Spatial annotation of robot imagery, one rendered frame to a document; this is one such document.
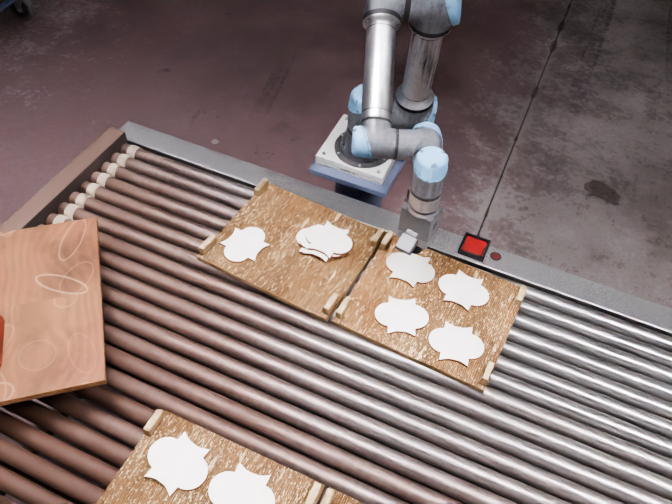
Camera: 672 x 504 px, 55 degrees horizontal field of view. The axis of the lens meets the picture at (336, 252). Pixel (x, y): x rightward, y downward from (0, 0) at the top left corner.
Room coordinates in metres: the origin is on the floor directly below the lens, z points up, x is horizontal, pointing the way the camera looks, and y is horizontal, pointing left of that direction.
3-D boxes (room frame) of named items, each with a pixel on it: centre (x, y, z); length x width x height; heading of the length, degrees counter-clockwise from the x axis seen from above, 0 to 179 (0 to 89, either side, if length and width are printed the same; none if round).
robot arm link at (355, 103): (1.66, -0.08, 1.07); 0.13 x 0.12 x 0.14; 90
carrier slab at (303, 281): (1.20, 0.12, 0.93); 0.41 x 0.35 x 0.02; 64
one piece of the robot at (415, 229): (1.12, -0.19, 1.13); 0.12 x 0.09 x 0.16; 149
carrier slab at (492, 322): (1.02, -0.26, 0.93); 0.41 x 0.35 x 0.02; 65
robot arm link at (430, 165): (1.14, -0.21, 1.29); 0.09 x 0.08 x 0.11; 0
